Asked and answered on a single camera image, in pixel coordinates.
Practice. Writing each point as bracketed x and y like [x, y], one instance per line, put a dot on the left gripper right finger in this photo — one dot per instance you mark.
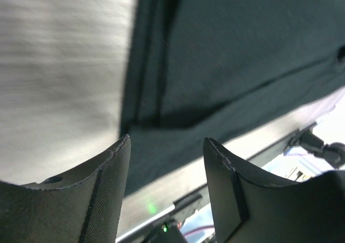
[250, 204]

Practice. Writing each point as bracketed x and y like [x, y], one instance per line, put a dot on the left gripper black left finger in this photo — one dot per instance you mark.
[82, 204]

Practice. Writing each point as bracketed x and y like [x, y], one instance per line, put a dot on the black t shirt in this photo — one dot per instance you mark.
[221, 68]

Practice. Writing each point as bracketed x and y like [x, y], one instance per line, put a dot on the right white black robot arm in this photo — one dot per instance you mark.
[332, 153]

